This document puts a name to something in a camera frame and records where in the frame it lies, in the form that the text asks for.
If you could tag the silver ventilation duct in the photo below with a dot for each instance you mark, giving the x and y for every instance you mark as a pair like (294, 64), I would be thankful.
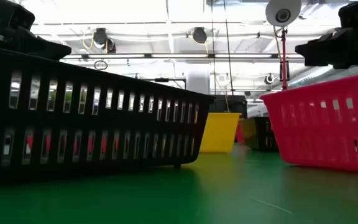
(319, 76)

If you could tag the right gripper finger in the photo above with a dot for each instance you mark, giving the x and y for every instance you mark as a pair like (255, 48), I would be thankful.
(317, 51)

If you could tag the yellow plastic basket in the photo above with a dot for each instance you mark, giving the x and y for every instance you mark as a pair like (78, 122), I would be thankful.
(219, 133)

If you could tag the red desk lamp white shade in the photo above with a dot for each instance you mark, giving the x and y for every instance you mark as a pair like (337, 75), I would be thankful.
(283, 14)

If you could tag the black workstation frame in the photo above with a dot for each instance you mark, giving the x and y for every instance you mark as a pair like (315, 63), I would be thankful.
(162, 80)

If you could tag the long ceiling light strip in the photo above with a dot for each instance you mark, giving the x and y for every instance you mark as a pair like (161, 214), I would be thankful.
(179, 56)

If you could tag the white pillar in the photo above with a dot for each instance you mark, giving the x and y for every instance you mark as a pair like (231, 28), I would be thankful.
(198, 82)

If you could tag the green table mat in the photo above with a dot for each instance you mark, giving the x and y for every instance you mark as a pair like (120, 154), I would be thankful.
(228, 193)

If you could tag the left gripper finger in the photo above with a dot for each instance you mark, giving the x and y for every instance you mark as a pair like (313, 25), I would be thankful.
(45, 49)

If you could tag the black cabinet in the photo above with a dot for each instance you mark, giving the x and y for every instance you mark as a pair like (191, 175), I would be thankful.
(228, 104)

